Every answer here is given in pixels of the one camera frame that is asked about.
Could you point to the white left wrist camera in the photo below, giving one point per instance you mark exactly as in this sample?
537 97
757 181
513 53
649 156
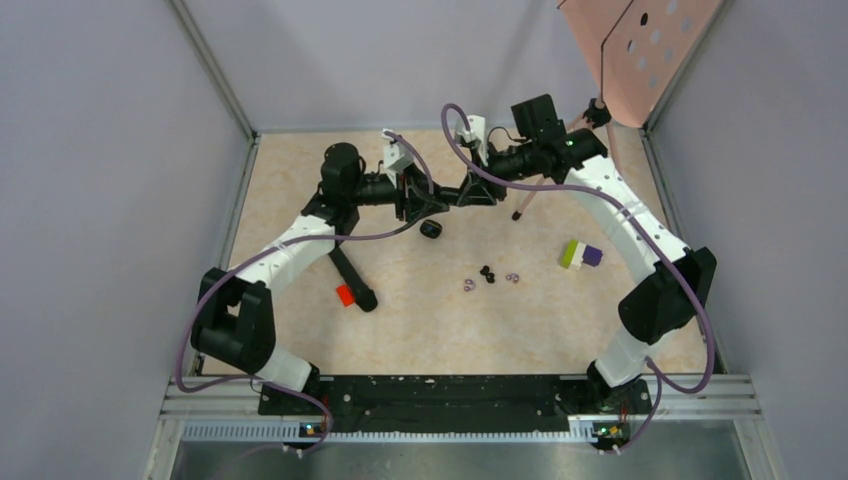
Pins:
395 156

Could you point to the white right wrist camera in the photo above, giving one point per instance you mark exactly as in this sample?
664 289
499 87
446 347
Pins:
476 136

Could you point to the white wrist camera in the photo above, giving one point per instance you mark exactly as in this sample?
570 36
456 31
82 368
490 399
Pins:
395 156
476 136

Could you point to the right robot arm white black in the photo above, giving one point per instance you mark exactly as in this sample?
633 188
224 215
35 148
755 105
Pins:
672 280

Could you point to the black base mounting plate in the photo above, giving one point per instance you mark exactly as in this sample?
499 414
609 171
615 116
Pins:
443 404

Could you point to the pink tripod stand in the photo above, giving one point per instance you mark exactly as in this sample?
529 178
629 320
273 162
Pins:
564 148

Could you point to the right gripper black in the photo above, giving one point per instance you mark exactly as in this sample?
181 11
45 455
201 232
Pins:
480 191

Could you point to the black earbud pair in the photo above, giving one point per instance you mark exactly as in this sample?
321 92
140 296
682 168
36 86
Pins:
487 273

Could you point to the black glossy earbud charging case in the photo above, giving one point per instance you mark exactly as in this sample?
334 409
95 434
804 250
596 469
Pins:
431 229

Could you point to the black cylinder orange ends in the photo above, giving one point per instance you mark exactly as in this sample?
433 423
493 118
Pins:
363 295

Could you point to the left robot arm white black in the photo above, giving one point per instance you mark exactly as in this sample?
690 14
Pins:
233 321

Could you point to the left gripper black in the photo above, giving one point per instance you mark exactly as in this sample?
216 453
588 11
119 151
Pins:
419 201

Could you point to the black oval case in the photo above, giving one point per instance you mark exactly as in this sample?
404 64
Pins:
449 196

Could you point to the pink perforated board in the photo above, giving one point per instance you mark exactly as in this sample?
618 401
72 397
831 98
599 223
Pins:
634 49

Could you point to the green white purple block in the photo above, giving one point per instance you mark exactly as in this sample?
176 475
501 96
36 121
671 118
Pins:
578 254

